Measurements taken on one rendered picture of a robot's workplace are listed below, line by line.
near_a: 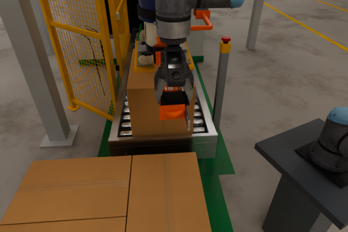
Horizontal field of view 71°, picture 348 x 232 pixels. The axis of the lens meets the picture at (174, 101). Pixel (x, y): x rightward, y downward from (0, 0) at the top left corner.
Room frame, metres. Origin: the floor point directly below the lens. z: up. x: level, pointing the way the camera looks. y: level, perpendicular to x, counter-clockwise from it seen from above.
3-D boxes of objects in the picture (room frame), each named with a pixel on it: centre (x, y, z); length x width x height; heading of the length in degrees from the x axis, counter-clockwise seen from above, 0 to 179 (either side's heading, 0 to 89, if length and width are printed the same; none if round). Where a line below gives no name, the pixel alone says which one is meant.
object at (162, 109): (0.61, 0.01, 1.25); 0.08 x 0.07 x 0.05; 6
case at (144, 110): (1.50, 0.10, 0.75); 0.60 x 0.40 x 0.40; 4
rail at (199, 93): (2.35, -0.17, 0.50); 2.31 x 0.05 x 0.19; 4
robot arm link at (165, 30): (0.64, 0.00, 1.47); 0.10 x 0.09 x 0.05; 94
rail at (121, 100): (2.30, 0.48, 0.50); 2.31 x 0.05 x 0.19; 4
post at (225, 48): (1.77, -0.39, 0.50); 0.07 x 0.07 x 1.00; 4
